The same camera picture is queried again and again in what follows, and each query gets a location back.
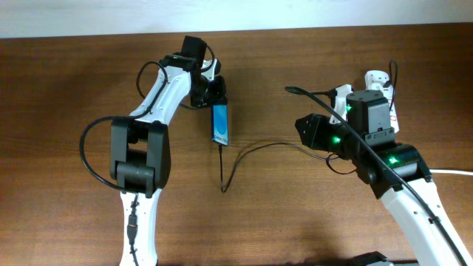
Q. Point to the blue Galaxy smartphone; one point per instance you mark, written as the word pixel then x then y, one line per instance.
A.
pixel 219 130

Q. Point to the white power strip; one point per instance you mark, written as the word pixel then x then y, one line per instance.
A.
pixel 380 81

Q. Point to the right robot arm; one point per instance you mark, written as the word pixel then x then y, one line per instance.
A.
pixel 396 172

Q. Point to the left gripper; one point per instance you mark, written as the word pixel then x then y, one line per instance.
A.
pixel 217 97

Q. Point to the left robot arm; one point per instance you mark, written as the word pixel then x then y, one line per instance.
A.
pixel 140 145

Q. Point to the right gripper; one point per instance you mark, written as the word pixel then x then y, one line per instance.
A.
pixel 308 130

